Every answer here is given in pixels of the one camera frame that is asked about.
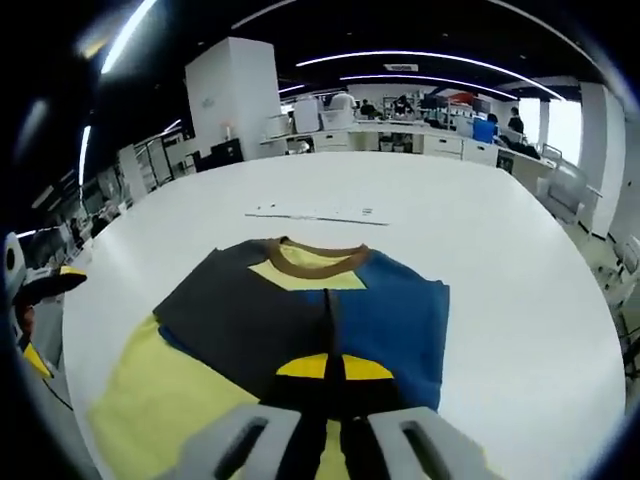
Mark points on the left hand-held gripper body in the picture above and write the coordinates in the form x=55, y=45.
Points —
x=14, y=267

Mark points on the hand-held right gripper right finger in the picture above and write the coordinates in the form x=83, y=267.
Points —
x=425, y=445

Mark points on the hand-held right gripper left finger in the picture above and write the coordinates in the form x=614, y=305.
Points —
x=250, y=440

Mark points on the yellow grey blue garment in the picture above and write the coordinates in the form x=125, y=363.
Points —
x=240, y=320

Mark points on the white template sheet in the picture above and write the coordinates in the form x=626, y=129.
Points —
x=315, y=212

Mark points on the white storage shelving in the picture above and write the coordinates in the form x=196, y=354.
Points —
x=155, y=159

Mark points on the black cabinet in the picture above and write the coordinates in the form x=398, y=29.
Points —
x=227, y=151

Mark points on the white square pillar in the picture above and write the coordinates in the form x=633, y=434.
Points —
x=232, y=95
x=602, y=150

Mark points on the white counter with drawers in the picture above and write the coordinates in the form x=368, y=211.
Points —
x=445, y=145

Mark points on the white standing board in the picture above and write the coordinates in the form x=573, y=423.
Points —
x=306, y=116

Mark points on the blue box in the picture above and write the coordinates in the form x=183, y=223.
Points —
x=483, y=130

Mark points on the bright window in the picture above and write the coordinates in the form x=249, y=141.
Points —
x=547, y=130

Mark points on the long ceiling light strip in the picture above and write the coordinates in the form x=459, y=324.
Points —
x=430, y=54
x=430, y=80

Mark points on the ceiling air vent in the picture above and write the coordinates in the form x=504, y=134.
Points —
x=401, y=66

